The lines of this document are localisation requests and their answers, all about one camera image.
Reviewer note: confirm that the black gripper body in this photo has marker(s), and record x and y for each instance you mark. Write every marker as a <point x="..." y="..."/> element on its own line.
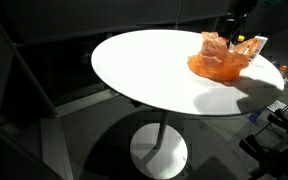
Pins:
<point x="238" y="22"/>

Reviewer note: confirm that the orange plastic bag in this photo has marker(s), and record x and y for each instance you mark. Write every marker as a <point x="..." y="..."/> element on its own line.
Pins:
<point x="217" y="61"/>

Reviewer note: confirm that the small orange-capped bottle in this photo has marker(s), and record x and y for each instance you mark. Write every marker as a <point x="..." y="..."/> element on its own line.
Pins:
<point x="283" y="69"/>

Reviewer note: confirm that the white rectangular box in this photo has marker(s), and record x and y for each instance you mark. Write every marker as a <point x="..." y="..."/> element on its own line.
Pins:
<point x="261" y="42"/>

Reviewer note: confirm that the grey keyboard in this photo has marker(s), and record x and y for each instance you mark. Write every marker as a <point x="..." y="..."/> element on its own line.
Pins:
<point x="276" y="105"/>

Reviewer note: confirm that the blue object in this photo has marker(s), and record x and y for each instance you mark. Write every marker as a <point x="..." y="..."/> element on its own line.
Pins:
<point x="254" y="116"/>

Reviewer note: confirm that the black camera tripod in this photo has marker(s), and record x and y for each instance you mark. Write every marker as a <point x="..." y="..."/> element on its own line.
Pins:
<point x="277" y="150"/>

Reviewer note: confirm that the white table pedestal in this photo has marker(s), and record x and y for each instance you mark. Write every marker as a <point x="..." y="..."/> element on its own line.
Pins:
<point x="159" y="153"/>

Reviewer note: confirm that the round white pedestal table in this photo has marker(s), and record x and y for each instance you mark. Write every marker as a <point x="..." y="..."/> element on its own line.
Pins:
<point x="34" y="50"/>

